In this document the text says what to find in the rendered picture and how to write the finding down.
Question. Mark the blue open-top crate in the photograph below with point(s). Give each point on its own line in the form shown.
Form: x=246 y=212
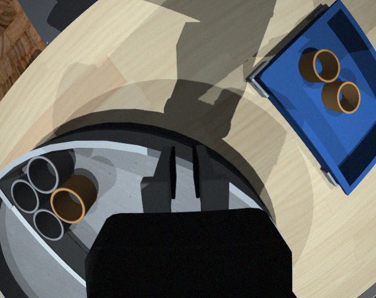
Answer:
x=343 y=144

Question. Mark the grey round turntable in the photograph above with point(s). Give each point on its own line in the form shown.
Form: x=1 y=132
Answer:
x=115 y=156

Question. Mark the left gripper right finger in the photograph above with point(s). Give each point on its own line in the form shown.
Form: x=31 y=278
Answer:
x=211 y=188

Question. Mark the grey metal bushing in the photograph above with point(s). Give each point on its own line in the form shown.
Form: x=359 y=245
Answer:
x=24 y=195
x=47 y=225
x=41 y=178

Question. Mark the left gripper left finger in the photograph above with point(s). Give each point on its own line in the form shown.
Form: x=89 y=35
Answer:
x=157 y=191

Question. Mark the bronze bushing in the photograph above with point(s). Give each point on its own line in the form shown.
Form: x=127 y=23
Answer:
x=65 y=207
x=330 y=66
x=350 y=97

